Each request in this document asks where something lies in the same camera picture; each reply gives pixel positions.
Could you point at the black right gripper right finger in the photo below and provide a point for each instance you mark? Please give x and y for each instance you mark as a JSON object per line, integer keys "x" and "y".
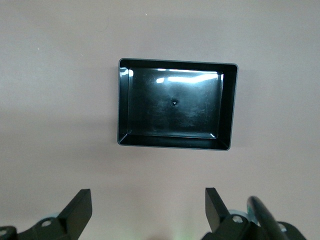
{"x": 217, "y": 217}

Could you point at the black plastic box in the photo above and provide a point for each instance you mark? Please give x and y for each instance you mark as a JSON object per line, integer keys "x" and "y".
{"x": 175, "y": 105}

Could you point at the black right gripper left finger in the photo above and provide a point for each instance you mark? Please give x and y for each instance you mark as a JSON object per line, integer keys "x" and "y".
{"x": 75, "y": 215}

